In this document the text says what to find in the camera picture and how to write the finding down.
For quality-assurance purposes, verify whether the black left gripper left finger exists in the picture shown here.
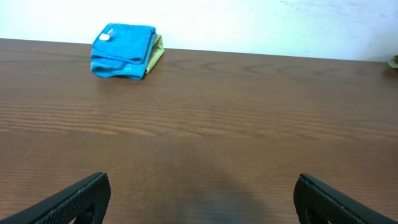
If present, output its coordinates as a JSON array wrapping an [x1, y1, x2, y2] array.
[[1, 172, 111, 224]]

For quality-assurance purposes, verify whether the folded green cloth under blue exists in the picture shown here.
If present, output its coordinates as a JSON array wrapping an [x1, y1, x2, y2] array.
[[145, 34, 165, 74]]

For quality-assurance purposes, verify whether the crumpled green cloth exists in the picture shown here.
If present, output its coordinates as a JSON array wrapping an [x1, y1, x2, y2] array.
[[388, 55, 398, 68]]

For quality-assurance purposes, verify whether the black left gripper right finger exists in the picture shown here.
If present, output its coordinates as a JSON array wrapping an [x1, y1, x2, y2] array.
[[294, 174, 397, 224]]

